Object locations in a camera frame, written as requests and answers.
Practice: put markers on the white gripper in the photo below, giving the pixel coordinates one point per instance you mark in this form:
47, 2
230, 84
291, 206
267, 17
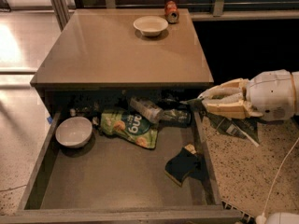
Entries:
269, 93

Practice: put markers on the green jalapeno chip bag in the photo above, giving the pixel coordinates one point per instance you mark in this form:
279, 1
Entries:
241, 128

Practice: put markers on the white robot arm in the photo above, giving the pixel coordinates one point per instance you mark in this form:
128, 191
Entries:
296, 92

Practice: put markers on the dark green can in drawer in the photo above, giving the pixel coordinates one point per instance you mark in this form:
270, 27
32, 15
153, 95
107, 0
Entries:
182, 117

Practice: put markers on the white plastic bottle in drawer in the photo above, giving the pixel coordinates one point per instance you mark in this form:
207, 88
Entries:
147, 109

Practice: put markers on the green snack bag in drawer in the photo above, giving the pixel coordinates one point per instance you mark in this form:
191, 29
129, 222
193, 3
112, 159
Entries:
130, 126

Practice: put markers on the grey cabinet with glossy top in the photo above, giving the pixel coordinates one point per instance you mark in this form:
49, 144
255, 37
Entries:
100, 49

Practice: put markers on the open grey top drawer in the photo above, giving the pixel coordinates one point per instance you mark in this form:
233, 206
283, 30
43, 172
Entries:
108, 182

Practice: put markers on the small bottle in drawer corner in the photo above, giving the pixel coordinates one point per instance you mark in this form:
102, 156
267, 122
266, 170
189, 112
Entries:
72, 112

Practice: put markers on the white bowl in drawer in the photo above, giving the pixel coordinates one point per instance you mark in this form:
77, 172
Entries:
74, 132

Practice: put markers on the dark blue yellow sponge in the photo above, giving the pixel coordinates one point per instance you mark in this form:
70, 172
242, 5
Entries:
185, 164

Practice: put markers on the orange soda can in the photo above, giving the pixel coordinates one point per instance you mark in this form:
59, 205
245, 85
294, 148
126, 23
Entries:
171, 12

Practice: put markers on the white bowl on cabinet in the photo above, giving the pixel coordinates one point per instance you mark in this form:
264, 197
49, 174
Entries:
150, 25

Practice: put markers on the white plug adapter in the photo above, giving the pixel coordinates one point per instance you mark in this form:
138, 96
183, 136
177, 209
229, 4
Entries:
261, 219

